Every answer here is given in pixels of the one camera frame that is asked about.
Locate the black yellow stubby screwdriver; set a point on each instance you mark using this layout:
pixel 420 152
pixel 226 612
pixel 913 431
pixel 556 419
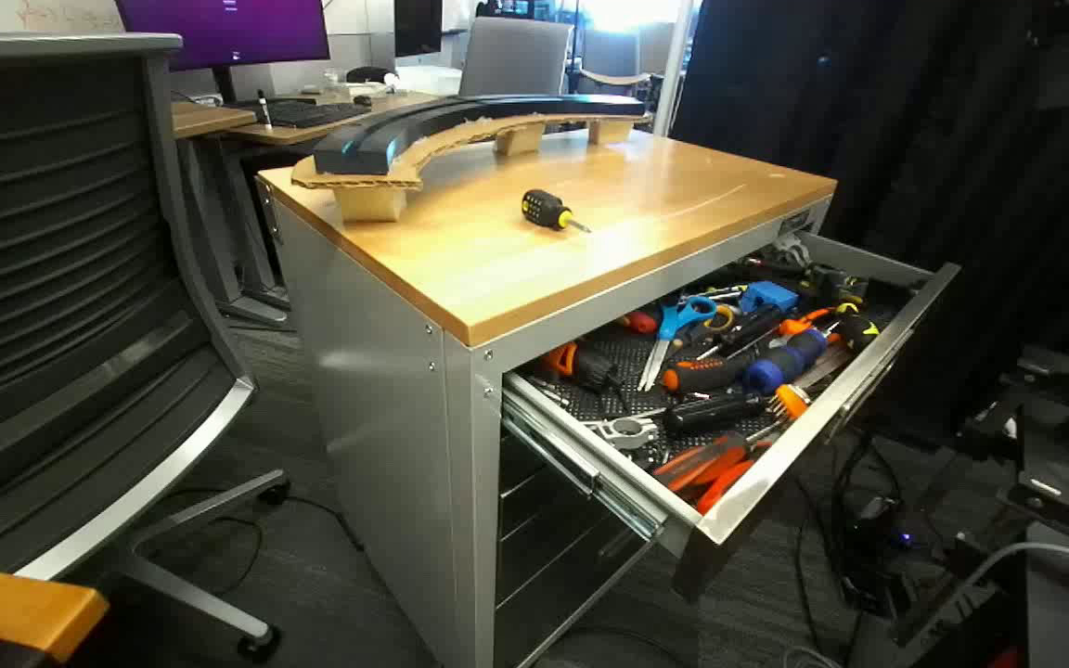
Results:
pixel 546 209

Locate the grey metal tool drawer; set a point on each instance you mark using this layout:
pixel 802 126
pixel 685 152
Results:
pixel 832 394

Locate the silver wrench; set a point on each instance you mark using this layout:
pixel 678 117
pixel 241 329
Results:
pixel 626 431

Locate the grey cabinet with wooden top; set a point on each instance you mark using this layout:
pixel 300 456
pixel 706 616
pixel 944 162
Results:
pixel 387 410

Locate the curved wooden stand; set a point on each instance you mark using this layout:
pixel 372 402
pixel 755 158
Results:
pixel 371 193

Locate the blue plastic box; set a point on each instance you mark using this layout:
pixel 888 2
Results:
pixel 768 303

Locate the curved black bar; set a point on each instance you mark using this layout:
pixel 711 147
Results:
pixel 435 120

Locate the orange capped black tool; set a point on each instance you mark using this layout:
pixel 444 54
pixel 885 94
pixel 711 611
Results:
pixel 789 402

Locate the grey fabric office chair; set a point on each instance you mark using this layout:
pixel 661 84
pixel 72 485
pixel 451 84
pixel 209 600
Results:
pixel 519 58

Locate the black keyboard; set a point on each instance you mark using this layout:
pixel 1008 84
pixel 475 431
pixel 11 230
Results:
pixel 314 112

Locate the black monitor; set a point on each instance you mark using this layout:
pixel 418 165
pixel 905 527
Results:
pixel 418 23

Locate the monitor with purple screen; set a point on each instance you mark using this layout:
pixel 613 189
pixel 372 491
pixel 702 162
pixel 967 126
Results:
pixel 226 31

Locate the black curtain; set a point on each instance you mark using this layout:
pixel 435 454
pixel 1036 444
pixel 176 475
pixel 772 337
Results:
pixel 929 125

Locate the black mesh office chair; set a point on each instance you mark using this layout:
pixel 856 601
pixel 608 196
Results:
pixel 39 246

